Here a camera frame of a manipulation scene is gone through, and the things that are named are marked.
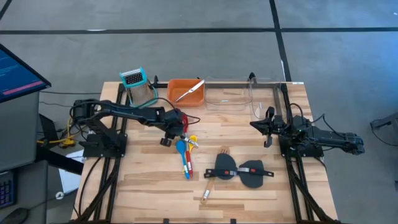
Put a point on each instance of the metal kitchen tongs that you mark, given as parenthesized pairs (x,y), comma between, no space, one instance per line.
(190,91)

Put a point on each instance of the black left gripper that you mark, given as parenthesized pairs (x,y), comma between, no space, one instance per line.
(171,121)

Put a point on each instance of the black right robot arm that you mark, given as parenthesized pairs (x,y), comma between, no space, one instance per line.
(326,138)

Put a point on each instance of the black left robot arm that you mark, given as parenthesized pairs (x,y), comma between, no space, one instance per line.
(124,112)

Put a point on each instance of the white paper sheet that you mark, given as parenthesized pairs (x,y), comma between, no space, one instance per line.
(70,180)

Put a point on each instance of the blue silicone spoon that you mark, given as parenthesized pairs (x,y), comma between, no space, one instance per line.
(181,147)

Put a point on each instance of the wooden slotted spoon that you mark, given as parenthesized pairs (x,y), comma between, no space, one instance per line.
(207,193)

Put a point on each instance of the black keyboard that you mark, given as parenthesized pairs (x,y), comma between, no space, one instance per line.
(6,189)

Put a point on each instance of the teal metal box grater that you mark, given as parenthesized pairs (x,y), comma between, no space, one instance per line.
(138,90)

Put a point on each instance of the yellow silicone spoon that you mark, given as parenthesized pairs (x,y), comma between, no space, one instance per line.
(193,139)

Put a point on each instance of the grey desk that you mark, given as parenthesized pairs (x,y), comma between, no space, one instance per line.
(18,133)

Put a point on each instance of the clear plastic bin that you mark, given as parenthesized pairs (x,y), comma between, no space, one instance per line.
(267,96)
(228,93)

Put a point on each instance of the computer monitor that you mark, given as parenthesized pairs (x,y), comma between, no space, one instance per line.
(15,77)

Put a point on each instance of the black computer mouse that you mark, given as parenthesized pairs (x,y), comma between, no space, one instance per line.
(14,216)

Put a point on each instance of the wide black spatula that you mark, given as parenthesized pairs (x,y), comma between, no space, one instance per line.
(253,179)
(225,161)

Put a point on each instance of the orange plastic bin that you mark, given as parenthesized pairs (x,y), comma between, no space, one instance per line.
(186,99)

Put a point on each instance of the black desk leg bar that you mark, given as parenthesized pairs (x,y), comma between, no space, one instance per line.
(59,160)

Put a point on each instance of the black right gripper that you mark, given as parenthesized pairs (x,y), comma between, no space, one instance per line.
(280,129)

